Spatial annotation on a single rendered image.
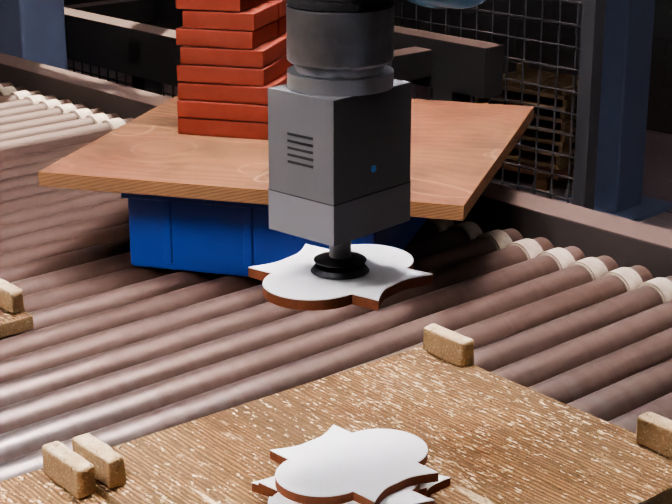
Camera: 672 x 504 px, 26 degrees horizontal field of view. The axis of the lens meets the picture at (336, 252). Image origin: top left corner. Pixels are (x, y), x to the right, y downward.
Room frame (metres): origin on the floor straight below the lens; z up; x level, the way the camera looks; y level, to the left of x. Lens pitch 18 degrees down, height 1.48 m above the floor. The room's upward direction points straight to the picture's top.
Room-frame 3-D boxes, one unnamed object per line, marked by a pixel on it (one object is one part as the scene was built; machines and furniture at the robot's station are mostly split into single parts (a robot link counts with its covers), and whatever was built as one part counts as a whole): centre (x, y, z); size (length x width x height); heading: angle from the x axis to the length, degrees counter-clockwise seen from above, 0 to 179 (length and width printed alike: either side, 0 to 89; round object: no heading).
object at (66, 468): (1.05, 0.21, 0.95); 0.06 x 0.02 x 0.03; 39
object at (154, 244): (1.73, 0.06, 0.97); 0.31 x 0.31 x 0.10; 74
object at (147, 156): (1.80, 0.04, 1.03); 0.50 x 0.50 x 0.02; 74
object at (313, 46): (1.01, 0.00, 1.30); 0.08 x 0.08 x 0.05
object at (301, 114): (1.02, 0.00, 1.22); 0.10 x 0.09 x 0.16; 48
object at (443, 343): (1.31, -0.11, 0.95); 0.06 x 0.02 x 0.03; 40
